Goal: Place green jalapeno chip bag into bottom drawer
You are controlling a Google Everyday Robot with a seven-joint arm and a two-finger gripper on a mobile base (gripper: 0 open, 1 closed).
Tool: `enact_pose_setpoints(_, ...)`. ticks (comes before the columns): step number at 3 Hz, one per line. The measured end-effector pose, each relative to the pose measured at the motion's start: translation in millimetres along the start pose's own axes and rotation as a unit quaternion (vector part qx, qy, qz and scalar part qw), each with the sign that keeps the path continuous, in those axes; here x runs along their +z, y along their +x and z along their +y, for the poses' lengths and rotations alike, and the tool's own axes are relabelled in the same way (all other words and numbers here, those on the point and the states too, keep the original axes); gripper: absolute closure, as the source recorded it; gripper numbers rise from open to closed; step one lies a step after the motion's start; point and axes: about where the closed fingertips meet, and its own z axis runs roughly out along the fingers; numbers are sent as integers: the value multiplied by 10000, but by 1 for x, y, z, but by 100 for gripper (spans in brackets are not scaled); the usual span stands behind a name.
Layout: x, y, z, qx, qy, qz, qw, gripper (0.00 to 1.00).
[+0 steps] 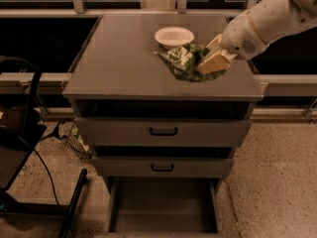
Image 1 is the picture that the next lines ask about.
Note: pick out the grey drawer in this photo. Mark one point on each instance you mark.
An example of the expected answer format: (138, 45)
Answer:
(188, 162)
(199, 124)
(162, 208)

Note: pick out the green jalapeno chip bag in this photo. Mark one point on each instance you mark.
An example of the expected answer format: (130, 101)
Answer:
(182, 62)

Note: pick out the black middle drawer handle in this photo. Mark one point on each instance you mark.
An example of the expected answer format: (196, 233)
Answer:
(162, 169)

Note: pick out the grey bottom drawer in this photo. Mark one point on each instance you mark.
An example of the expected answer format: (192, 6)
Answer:
(162, 208)

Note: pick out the black cart stand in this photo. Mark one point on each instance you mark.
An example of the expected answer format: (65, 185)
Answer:
(20, 133)

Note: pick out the grey top drawer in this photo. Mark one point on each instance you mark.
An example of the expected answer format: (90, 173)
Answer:
(199, 124)

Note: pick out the wire basket with bags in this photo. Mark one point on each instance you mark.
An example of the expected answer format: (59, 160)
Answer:
(75, 142)

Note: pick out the grey middle drawer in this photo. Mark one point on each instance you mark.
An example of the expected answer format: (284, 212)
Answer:
(188, 162)

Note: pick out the black drawer handle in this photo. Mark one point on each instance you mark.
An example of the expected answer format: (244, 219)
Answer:
(162, 169)
(165, 132)

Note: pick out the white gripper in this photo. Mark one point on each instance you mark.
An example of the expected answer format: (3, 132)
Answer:
(240, 36)

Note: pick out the white paper bowl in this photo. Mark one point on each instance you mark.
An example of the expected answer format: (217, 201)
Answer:
(172, 37)

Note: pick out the black top drawer handle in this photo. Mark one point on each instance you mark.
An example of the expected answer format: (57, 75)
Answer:
(165, 132)

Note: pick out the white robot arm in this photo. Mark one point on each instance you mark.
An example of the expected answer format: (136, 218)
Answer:
(275, 19)

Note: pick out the grey drawer cabinet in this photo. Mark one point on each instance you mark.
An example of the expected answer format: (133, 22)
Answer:
(121, 63)

